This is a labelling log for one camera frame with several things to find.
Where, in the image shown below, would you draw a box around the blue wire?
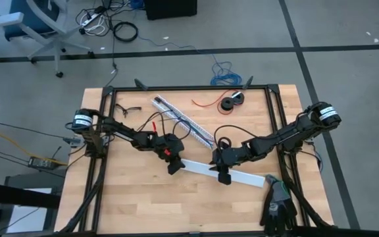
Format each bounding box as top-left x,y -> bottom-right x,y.
164,102 -> 215,145

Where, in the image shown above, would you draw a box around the safety glasses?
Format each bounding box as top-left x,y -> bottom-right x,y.
114,103 -> 143,119

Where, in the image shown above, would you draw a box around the long red spool wire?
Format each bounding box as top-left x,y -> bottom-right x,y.
191,90 -> 240,116

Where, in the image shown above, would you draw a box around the white duct cover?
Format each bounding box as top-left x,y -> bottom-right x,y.
178,158 -> 266,189

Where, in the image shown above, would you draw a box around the black coiled cable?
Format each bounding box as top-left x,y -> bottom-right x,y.
113,21 -> 139,43

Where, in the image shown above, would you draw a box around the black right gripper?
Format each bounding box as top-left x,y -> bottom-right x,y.
209,146 -> 243,186

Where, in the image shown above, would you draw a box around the black floor cable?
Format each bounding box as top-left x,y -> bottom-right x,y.
103,16 -> 120,88

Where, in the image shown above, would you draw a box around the gray office chair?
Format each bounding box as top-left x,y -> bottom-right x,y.
0,0 -> 97,79

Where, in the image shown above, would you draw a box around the black spool with white label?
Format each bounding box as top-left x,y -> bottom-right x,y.
232,92 -> 245,106

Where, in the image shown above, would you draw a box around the white floor cable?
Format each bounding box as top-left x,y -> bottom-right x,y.
80,14 -> 108,36

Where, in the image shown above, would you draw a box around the yellow floor cable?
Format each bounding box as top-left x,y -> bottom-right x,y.
0,132 -> 68,165

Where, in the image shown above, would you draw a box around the gray and black work glove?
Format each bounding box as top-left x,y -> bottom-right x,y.
259,174 -> 299,236

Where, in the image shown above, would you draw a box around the white power strip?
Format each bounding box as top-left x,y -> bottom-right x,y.
80,9 -> 107,28

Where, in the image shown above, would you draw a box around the white slotted cable duct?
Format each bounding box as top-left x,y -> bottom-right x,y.
151,95 -> 216,149

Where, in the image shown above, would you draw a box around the black desk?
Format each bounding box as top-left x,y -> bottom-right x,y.
0,179 -> 62,237

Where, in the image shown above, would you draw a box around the black wire spool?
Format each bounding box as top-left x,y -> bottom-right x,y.
220,97 -> 236,112

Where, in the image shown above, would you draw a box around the black box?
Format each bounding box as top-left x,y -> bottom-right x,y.
143,0 -> 199,20

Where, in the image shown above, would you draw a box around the blue coiled cable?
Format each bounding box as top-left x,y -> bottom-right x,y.
210,61 -> 243,87

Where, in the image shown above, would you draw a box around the black power adapter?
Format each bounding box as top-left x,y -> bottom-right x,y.
27,157 -> 54,171

